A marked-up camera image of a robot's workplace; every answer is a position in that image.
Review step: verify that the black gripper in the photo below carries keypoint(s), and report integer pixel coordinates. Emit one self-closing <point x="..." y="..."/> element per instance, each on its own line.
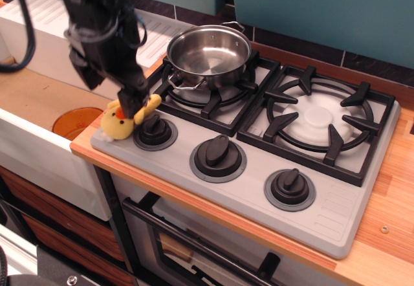
<point x="104" y="45"/>

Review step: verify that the yellow stuffed duck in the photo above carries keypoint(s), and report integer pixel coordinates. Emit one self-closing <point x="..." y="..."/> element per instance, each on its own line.
<point x="116" y="126"/>

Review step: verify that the stainless steel pan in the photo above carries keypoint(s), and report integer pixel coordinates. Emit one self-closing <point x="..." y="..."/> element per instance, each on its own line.
<point x="208" y="57"/>

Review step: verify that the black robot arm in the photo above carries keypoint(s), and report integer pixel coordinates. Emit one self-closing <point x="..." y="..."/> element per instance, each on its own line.
<point x="104" y="39"/>

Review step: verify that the black left stove knob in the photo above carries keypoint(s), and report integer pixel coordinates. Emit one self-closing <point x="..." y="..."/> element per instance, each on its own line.
<point x="155" y="134"/>

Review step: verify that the black stove knob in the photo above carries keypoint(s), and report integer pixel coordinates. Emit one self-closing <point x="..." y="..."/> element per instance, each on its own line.
<point x="290" y="190"/>
<point x="155" y="134"/>
<point x="218" y="160"/>

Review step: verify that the black middle stove knob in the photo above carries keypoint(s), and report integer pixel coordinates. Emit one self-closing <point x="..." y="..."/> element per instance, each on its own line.
<point x="218" y="160"/>

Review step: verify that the grey toy stove top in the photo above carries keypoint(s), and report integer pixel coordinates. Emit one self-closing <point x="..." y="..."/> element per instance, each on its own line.
<point x="328" y="225"/>

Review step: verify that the black right stove knob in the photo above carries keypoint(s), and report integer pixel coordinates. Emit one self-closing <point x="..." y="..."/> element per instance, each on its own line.
<point x="290" y="190"/>

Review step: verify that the orange plastic plate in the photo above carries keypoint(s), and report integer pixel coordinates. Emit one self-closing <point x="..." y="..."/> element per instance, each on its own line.
<point x="70" y="124"/>

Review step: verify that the white toy sink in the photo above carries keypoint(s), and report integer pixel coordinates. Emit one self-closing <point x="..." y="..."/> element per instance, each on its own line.
<point x="34" y="98"/>

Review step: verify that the black left burner grate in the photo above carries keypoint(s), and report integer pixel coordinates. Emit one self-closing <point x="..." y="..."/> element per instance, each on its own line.
<point x="222" y="110"/>

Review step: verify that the black burner grate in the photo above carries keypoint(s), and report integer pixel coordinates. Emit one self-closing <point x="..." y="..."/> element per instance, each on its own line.
<point x="336" y="128"/>
<point x="222" y="110"/>

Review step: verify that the wooden drawer cabinet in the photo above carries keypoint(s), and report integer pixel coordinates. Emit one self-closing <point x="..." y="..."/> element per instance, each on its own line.
<point x="79" y="237"/>

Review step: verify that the black right burner grate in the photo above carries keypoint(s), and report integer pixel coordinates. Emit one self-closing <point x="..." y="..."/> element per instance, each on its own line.
<point x="336" y="128"/>

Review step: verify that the oven door with black handle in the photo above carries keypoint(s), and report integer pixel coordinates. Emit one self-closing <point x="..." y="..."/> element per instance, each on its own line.
<point x="194" y="251"/>

